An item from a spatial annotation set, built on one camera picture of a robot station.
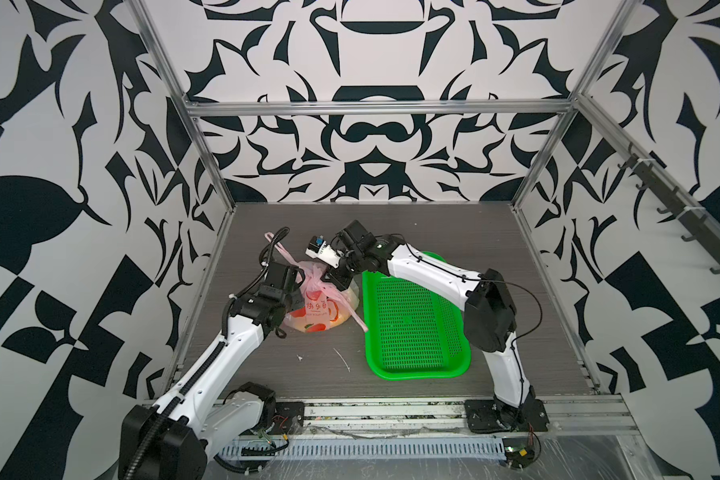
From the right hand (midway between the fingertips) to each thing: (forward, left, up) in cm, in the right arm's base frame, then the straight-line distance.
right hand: (324, 273), depth 83 cm
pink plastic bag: (-8, 0, -4) cm, 9 cm away
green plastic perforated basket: (-11, -24, -15) cm, 30 cm away
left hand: (-4, +9, -1) cm, 10 cm away
